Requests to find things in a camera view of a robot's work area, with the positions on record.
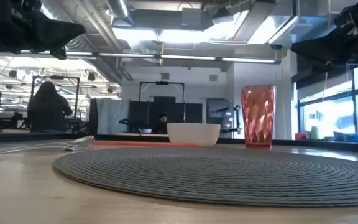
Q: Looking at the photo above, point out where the grey hanging cloth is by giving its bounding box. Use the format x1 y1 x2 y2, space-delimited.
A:
96 98 130 135

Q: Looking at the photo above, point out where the silver metal fork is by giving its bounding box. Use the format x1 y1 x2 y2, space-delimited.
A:
0 139 94 158

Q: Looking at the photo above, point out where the black partition wall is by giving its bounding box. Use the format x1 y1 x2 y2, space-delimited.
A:
129 96 203 134

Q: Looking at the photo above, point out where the silver ventilation duct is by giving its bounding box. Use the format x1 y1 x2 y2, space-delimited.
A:
107 0 135 26

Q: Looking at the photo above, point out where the orange flat mat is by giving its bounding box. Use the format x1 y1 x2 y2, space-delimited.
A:
91 140 198 147

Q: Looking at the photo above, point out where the pink faceted plastic tumbler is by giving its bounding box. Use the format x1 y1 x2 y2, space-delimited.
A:
240 85 277 151

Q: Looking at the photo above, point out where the round grey woven placemat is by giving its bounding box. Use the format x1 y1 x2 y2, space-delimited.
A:
52 146 358 208

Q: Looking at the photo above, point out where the person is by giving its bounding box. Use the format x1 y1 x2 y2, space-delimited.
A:
27 81 73 133
157 114 170 134

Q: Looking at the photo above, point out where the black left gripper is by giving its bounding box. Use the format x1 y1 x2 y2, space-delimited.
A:
0 0 86 60

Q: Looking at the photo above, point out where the long ceiling lamp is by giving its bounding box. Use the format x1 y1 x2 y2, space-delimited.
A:
65 51 281 65

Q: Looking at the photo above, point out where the grey wall board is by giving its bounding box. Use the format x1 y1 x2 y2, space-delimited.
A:
206 98 234 127

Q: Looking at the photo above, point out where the blue cloth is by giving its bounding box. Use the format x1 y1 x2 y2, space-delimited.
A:
333 131 358 144

